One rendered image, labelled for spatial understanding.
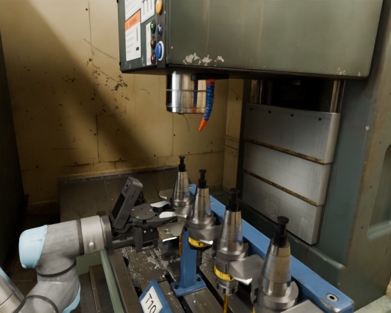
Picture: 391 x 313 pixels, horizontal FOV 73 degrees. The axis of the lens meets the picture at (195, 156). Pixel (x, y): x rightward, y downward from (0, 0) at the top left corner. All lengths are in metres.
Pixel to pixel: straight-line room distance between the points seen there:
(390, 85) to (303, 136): 0.31
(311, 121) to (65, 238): 0.87
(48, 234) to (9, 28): 1.43
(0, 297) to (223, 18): 0.63
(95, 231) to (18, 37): 1.43
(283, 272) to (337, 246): 0.77
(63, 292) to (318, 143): 0.88
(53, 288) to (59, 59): 1.43
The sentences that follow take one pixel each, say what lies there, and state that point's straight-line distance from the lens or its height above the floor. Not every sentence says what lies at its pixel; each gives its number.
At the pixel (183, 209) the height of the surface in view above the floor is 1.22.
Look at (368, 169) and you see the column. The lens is 1.05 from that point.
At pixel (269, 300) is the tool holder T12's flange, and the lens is 0.40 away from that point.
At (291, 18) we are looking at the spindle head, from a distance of 0.74.
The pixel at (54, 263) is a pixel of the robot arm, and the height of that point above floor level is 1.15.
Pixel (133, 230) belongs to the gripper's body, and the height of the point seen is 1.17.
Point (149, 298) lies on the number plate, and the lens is 0.81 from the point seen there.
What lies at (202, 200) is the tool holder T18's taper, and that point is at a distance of 0.54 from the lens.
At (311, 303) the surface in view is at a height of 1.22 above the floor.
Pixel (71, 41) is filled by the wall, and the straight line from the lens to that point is 1.86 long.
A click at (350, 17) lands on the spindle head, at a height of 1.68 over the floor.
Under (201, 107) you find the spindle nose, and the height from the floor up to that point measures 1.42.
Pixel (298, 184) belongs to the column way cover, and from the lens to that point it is 1.15.
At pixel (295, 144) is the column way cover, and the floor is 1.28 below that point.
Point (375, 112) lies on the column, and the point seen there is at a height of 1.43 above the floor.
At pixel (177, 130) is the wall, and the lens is 2.03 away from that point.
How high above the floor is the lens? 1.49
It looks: 15 degrees down
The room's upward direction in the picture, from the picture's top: 2 degrees clockwise
